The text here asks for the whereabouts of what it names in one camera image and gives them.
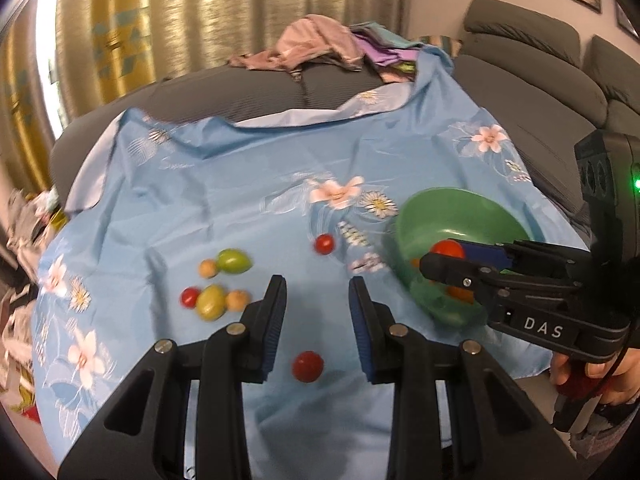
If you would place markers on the purple garment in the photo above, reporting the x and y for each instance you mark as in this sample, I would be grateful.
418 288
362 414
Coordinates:
385 50

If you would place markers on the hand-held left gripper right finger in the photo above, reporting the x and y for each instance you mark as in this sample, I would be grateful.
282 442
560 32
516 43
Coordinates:
361 340

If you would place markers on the red cherry tomato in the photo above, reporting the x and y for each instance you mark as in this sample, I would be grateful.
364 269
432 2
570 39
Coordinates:
324 244
189 298
307 366
445 249

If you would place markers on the grey sofa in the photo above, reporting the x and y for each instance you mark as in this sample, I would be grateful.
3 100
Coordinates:
525 95

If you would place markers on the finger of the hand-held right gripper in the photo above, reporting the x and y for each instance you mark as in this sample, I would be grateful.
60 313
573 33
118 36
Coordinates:
450 267
487 255

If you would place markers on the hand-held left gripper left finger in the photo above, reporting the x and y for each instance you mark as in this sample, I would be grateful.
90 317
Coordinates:
276 330

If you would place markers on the pink garment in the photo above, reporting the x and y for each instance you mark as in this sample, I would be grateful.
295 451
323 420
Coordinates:
310 40

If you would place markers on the small beige round fruit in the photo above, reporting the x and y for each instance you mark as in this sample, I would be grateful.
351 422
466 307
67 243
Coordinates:
237 300
208 268

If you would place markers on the yellow patterned curtain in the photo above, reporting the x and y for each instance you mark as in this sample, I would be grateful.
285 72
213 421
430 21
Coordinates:
100 20

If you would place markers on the person's right hand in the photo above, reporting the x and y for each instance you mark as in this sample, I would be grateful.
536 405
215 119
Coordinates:
625 380

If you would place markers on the beige shimmering curtain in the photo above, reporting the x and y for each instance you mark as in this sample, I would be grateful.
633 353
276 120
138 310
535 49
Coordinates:
275 0

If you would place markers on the green oval fruit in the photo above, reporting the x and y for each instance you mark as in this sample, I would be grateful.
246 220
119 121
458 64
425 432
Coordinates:
211 302
233 261

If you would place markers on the small orange fruit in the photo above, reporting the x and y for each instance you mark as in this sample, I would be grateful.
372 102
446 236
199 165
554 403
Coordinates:
415 262
457 296

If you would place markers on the blue floral cloth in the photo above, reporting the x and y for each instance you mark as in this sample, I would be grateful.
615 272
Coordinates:
225 200

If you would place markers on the green plastic bowl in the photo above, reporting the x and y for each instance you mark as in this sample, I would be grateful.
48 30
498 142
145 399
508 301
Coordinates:
450 215

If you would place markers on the multicoloured cloth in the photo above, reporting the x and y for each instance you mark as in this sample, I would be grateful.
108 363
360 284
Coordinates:
406 70

